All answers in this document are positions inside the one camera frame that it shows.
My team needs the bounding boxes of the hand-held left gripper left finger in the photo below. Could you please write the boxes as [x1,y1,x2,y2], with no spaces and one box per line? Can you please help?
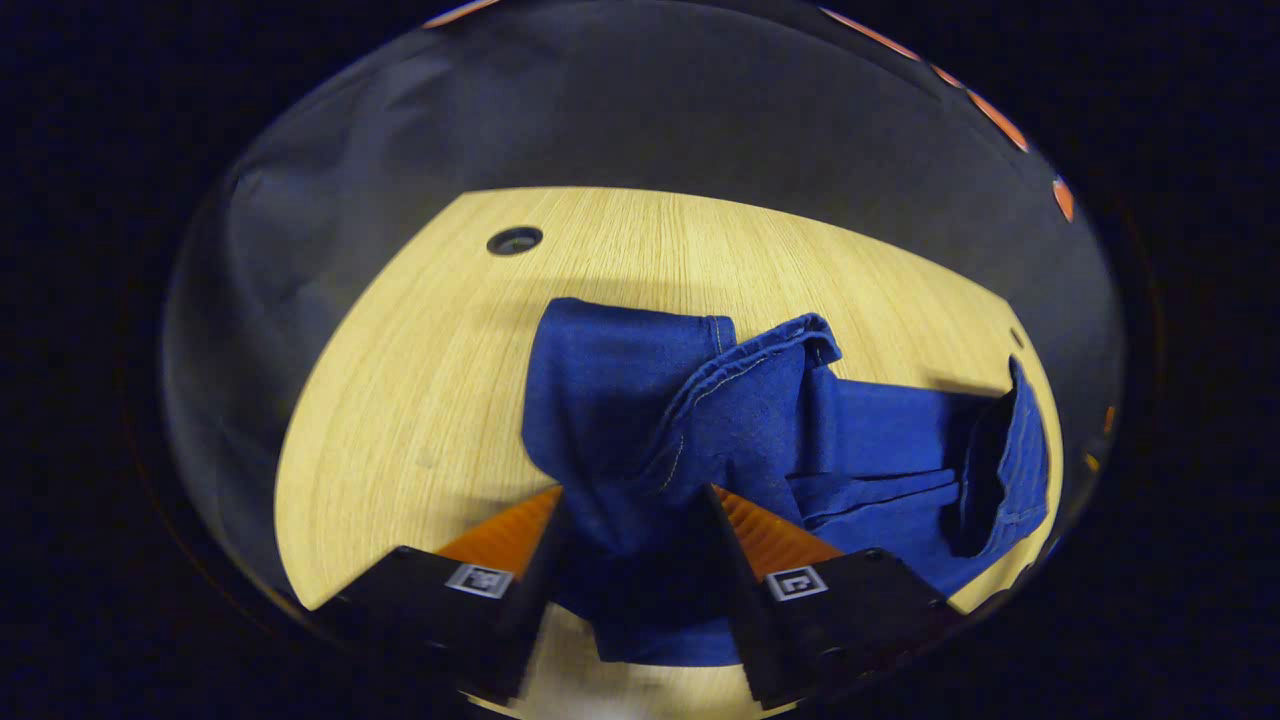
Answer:
[315,485,573,701]

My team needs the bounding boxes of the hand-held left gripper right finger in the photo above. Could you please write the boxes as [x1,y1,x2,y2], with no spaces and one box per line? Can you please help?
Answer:
[700,483,951,711]

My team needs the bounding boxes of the blue jeans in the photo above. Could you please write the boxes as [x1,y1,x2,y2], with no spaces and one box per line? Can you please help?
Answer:
[520,297,1051,668]

